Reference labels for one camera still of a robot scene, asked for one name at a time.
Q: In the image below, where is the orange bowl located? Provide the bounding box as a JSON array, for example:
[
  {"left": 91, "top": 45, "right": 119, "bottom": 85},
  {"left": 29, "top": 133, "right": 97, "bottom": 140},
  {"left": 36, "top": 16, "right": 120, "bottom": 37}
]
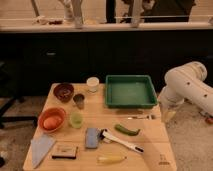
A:
[{"left": 38, "top": 108, "right": 66, "bottom": 133}]

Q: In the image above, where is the brown block eraser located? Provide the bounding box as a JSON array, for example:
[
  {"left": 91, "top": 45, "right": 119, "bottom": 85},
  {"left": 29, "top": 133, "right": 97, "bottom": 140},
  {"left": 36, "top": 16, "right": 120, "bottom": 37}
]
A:
[{"left": 51, "top": 144, "right": 78, "bottom": 159}]

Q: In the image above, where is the grey folded cloth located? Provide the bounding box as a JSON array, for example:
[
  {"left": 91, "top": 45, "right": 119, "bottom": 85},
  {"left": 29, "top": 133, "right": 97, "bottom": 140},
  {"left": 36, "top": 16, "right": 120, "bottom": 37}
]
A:
[{"left": 31, "top": 134, "right": 56, "bottom": 168}]

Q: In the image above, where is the small metal utensil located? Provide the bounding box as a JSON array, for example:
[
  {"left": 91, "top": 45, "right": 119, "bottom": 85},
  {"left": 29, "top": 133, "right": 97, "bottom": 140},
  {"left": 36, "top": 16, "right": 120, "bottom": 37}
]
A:
[{"left": 127, "top": 115, "right": 156, "bottom": 120}]

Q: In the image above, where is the white cup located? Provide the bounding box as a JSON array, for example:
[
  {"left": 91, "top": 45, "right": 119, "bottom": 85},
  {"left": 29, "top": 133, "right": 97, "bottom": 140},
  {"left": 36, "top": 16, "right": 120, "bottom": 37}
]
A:
[{"left": 86, "top": 77, "right": 99, "bottom": 93}]

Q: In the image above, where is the green plastic tray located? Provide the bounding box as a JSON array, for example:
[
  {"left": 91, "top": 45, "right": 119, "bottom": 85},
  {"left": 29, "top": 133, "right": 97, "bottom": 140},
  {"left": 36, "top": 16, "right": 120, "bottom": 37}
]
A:
[{"left": 105, "top": 75, "right": 157, "bottom": 109}]

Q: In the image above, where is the light green cup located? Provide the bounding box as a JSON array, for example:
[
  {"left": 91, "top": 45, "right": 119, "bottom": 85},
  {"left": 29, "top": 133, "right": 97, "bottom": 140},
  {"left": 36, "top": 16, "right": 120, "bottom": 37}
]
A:
[{"left": 69, "top": 112, "right": 83, "bottom": 129}]

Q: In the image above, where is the black office chair base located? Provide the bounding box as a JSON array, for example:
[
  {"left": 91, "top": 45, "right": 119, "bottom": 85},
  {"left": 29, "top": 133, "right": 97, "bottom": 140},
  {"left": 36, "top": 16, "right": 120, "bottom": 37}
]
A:
[{"left": 0, "top": 94, "right": 38, "bottom": 130}]

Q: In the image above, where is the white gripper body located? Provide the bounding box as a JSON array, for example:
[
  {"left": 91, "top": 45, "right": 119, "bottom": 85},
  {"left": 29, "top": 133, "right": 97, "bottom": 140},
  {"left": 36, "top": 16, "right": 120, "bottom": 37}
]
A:
[{"left": 159, "top": 101, "right": 179, "bottom": 123}]

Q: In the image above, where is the white handled brush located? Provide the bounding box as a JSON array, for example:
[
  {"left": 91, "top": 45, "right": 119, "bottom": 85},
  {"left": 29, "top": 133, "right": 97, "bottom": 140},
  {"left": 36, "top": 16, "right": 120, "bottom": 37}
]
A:
[{"left": 99, "top": 129, "right": 144, "bottom": 154}]

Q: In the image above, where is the orange fruit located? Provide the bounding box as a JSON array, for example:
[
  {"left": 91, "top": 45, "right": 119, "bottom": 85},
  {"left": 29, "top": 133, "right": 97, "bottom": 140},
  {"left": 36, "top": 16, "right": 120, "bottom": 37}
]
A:
[{"left": 43, "top": 116, "right": 61, "bottom": 130}]

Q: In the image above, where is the blue sponge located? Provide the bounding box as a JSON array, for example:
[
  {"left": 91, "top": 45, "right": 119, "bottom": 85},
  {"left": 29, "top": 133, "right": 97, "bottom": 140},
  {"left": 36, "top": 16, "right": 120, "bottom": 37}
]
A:
[{"left": 85, "top": 128, "right": 99, "bottom": 149}]

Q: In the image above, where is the yellow banana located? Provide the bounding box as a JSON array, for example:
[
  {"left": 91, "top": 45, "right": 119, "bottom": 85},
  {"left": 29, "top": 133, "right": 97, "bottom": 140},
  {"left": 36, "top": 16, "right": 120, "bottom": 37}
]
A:
[{"left": 97, "top": 155, "right": 126, "bottom": 164}]

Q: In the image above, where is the green chili pepper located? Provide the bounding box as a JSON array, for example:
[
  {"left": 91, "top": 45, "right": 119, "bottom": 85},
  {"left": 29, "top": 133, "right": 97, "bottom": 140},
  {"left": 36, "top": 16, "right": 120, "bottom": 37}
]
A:
[{"left": 114, "top": 124, "right": 140, "bottom": 136}]

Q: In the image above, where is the dark red bowl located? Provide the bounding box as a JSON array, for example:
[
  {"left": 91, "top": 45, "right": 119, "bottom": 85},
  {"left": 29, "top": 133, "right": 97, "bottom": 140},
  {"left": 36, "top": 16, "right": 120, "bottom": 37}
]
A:
[{"left": 53, "top": 83, "right": 74, "bottom": 103}]

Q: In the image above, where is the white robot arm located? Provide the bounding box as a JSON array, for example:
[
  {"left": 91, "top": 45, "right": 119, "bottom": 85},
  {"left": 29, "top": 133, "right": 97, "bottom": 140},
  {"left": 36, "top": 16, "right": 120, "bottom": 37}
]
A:
[{"left": 158, "top": 61, "right": 213, "bottom": 124}]

